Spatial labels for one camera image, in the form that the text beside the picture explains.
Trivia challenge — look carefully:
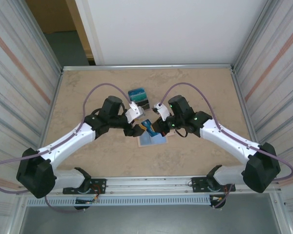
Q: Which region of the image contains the light blue tray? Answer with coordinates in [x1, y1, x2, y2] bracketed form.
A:
[137, 130, 176, 148]

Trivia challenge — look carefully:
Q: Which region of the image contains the clear acrylic card organizer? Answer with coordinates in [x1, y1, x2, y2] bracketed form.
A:
[127, 87, 151, 112]

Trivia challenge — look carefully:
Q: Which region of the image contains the black VIP credit card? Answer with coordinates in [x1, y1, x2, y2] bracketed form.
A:
[138, 99, 151, 110]

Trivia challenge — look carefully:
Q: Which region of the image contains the teal credit card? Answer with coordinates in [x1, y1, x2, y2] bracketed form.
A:
[129, 94, 147, 102]

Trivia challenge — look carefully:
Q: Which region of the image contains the small electronics board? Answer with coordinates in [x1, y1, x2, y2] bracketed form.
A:
[74, 185, 100, 205]

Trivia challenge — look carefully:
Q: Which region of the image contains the tan wooden door jamb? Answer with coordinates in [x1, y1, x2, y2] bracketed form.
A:
[64, 0, 96, 65]

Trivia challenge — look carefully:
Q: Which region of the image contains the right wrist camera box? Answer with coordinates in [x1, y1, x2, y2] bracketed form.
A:
[152, 102, 171, 122]

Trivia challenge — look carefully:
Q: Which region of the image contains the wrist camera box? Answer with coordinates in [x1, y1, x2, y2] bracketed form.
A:
[152, 102, 171, 122]
[125, 101, 147, 124]

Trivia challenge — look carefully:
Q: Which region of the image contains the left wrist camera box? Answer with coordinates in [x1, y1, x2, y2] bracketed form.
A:
[125, 101, 147, 124]

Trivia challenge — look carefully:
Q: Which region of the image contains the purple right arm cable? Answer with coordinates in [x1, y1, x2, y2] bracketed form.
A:
[159, 82, 293, 210]

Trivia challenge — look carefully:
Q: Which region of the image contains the long aluminium mounting rail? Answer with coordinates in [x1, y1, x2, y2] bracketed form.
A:
[16, 173, 283, 197]

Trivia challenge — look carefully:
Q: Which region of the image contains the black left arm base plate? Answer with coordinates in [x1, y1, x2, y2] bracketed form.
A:
[63, 178, 107, 195]

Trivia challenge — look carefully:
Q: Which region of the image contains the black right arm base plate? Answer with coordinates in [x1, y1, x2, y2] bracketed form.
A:
[190, 177, 236, 193]

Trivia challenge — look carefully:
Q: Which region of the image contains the grey slotted cable duct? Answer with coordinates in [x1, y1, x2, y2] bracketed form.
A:
[26, 196, 212, 206]

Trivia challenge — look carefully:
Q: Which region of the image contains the aluminium frame post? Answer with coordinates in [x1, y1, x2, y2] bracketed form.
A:
[24, 0, 64, 71]
[230, 0, 271, 71]

